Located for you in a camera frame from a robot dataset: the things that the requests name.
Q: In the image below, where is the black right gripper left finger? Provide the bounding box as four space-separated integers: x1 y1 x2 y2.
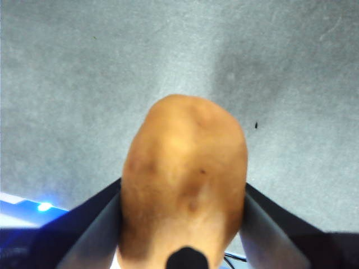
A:
0 177 123 269

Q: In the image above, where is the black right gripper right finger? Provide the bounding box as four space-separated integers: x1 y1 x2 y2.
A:
239 183 359 269

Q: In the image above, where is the brown potato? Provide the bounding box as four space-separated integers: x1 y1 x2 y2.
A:
119 94 249 269

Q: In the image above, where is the thin black cable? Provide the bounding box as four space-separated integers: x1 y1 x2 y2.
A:
223 251 248 263

